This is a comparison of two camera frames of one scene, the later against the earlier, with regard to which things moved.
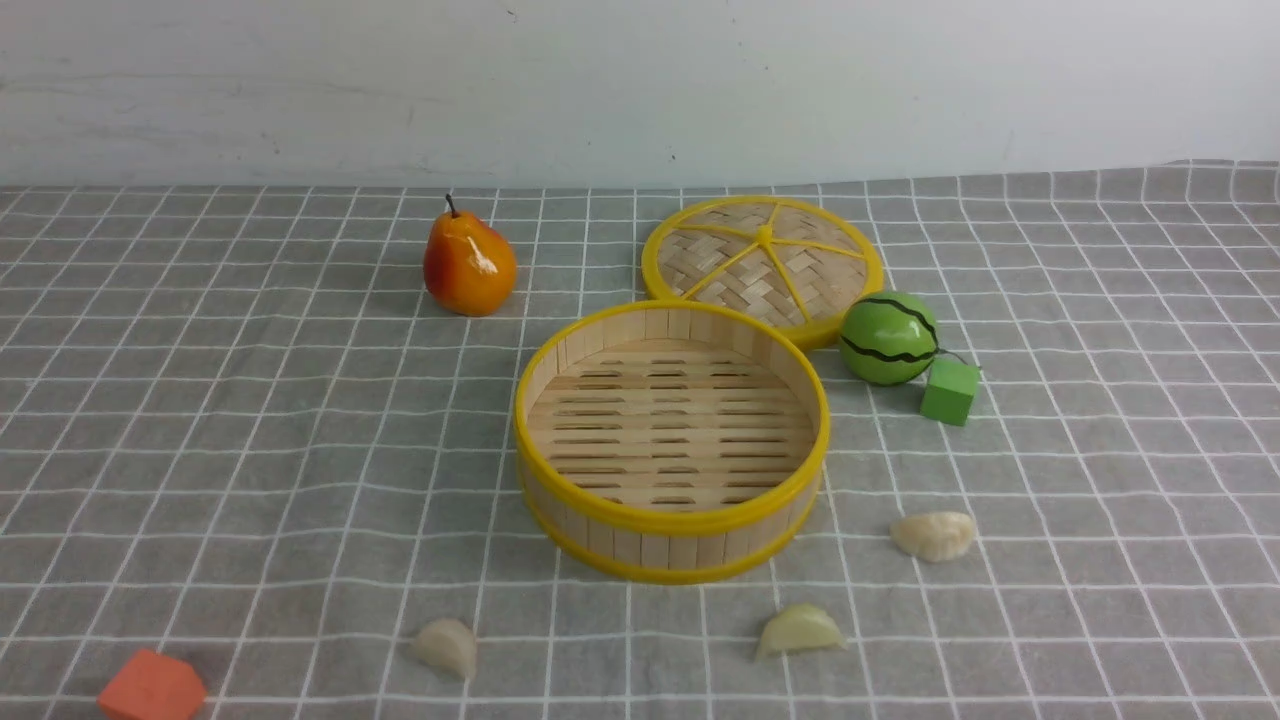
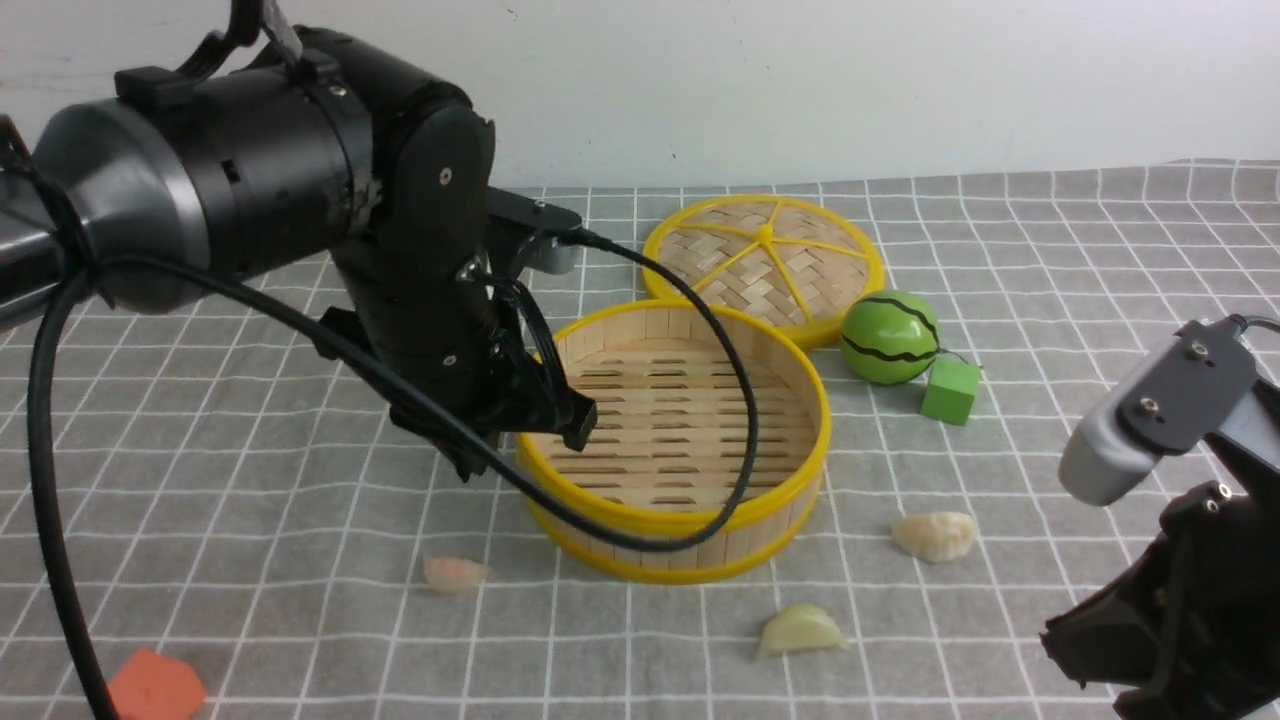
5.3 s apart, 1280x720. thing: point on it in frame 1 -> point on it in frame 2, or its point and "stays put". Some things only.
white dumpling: x=933 y=536 stays put
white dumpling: x=447 y=641 -> x=455 y=576
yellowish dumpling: x=797 y=627 stays put
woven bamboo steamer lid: x=791 y=262 stays put
